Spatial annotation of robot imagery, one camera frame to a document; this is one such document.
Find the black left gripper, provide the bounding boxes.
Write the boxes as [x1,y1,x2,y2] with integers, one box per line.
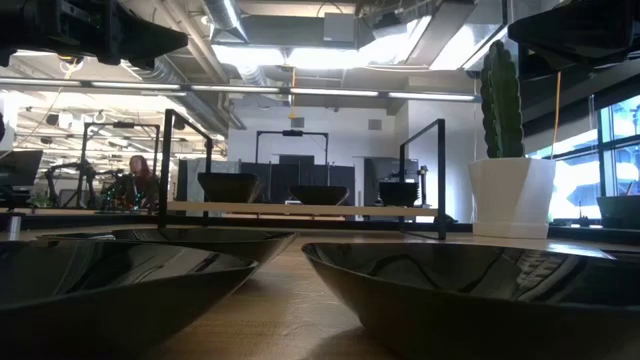
[54,0,189,71]

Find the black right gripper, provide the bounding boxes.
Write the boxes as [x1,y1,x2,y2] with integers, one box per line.
[507,0,640,71]

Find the green cactus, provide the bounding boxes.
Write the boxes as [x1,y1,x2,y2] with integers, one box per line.
[479,39,525,160]

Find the person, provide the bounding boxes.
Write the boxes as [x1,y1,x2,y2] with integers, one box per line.
[119,154,161,209]

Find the bright ceiling light panel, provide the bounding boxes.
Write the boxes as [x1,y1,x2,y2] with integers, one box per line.
[209,43,361,71]

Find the white faceted plant pot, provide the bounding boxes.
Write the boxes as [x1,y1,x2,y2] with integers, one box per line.
[468,157,556,240]

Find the dark monitor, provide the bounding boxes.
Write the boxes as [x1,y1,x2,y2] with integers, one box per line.
[0,149,45,204]

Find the dark tapered tub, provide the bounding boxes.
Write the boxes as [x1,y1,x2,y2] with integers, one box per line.
[595,194,640,230]

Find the distant wooden table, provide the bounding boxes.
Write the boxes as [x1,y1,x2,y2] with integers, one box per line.
[0,207,161,240]

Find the grey ceiling box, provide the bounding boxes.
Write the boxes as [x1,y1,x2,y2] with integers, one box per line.
[322,12,357,44]

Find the dark office partition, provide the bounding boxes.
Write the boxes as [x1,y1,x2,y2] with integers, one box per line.
[239,154,357,191]

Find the silver corrugated air duct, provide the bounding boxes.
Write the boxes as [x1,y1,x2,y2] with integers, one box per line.
[119,0,246,136]

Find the yellow hanging cable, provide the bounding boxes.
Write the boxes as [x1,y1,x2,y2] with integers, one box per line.
[551,69,564,147]

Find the ceiling device with yellow cable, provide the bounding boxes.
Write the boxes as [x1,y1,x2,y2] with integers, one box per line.
[57,54,86,79]

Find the black window frame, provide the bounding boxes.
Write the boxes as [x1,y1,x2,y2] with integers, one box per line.
[597,94,640,199]

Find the wooden shelf black metal frame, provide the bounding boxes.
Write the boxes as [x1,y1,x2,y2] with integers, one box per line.
[158,108,448,241]

